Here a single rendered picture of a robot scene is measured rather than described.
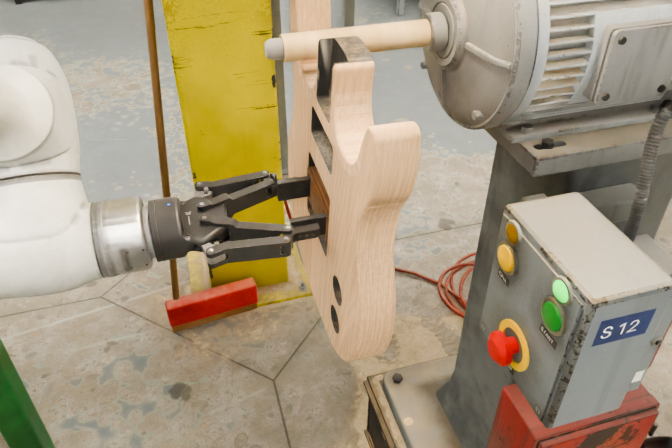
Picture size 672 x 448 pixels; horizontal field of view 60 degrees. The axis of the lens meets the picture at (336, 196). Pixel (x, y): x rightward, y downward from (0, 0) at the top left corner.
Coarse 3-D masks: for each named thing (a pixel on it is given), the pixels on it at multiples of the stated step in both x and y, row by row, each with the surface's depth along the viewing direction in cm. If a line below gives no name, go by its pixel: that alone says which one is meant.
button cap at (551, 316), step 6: (546, 306) 58; (552, 306) 57; (546, 312) 58; (552, 312) 57; (558, 312) 57; (546, 318) 59; (552, 318) 58; (558, 318) 57; (546, 324) 59; (552, 324) 58; (558, 324) 57; (552, 330) 58; (558, 330) 57
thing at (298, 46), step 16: (304, 32) 67; (320, 32) 67; (336, 32) 68; (352, 32) 68; (368, 32) 68; (384, 32) 69; (400, 32) 69; (416, 32) 70; (288, 48) 66; (304, 48) 67; (368, 48) 69; (384, 48) 70; (400, 48) 71
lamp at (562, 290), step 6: (558, 276) 56; (552, 282) 57; (558, 282) 56; (564, 282) 55; (552, 288) 57; (558, 288) 56; (564, 288) 55; (570, 288) 55; (558, 294) 56; (564, 294) 55; (570, 294) 55; (558, 300) 57; (564, 300) 55; (570, 300) 55
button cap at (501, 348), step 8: (496, 336) 66; (504, 336) 66; (512, 336) 67; (488, 344) 67; (496, 344) 65; (504, 344) 65; (512, 344) 66; (496, 352) 66; (504, 352) 65; (512, 352) 66; (496, 360) 66; (504, 360) 65
